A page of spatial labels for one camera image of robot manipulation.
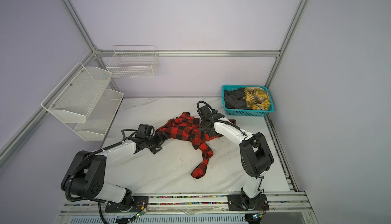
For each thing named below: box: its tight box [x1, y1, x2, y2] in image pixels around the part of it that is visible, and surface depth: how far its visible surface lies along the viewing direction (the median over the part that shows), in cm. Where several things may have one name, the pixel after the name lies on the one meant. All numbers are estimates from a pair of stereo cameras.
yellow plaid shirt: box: [242, 86, 271, 111], surface depth 107 cm
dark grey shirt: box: [223, 87, 251, 110], surface depth 110 cm
